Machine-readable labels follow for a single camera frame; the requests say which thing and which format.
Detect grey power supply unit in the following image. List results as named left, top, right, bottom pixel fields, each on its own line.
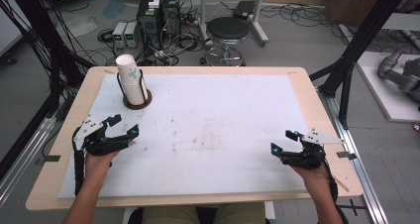
left=112, top=21, right=129, bottom=50
left=124, top=21, right=140, bottom=50

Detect brown cardboard box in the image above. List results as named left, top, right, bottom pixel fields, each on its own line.
left=324, top=0, right=412, bottom=28

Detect black metal frame stand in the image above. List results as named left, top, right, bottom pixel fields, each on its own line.
left=309, top=0, right=414, bottom=130
left=0, top=0, right=97, bottom=182

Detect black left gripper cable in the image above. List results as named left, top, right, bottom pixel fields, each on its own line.
left=72, top=127, right=87, bottom=197

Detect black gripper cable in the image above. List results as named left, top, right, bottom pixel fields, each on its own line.
left=72, top=127, right=87, bottom=197
left=317, top=153, right=351, bottom=224

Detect black computer tower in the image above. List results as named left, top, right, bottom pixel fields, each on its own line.
left=160, top=0, right=182, bottom=43
left=136, top=0, right=163, bottom=51

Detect person's right hand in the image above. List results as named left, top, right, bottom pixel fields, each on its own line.
left=290, top=164, right=333, bottom=189

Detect white table mat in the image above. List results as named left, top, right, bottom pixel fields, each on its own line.
left=57, top=73, right=310, bottom=199

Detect black round stool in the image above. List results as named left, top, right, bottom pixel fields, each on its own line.
left=198, top=16, right=251, bottom=67

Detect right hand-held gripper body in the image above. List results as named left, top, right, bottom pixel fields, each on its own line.
left=279, top=128, right=345, bottom=170

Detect flat black box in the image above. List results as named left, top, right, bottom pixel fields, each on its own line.
left=232, top=0, right=257, bottom=22

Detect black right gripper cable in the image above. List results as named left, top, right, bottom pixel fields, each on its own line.
left=317, top=153, right=351, bottom=224

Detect black wire cup holder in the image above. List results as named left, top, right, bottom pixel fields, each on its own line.
left=116, top=68, right=154, bottom=111

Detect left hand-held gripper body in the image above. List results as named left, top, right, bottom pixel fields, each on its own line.
left=72, top=115, right=131, bottom=157

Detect tangle of floor cables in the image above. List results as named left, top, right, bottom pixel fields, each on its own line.
left=96, top=5, right=206, bottom=67

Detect person's beige trousers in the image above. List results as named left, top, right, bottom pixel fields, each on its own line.
left=142, top=203, right=267, bottom=224

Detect white floor board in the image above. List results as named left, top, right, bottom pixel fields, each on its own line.
left=355, top=51, right=420, bottom=124

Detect aluminium rail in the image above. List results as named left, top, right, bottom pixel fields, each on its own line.
left=317, top=87, right=391, bottom=224
left=0, top=116, right=57, bottom=208

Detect stack of white paper cups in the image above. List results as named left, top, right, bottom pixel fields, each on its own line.
left=115, top=54, right=149, bottom=106

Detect person's left hand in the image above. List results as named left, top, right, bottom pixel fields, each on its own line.
left=83, top=150, right=121, bottom=182

